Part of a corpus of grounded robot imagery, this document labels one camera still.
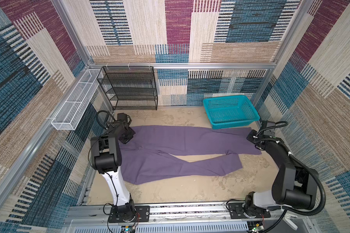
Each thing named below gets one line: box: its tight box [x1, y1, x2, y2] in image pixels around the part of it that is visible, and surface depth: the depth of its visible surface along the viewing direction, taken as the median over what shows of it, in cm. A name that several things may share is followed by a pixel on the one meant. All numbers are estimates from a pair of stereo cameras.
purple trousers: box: [118, 125, 263, 185], surface depth 96 cm
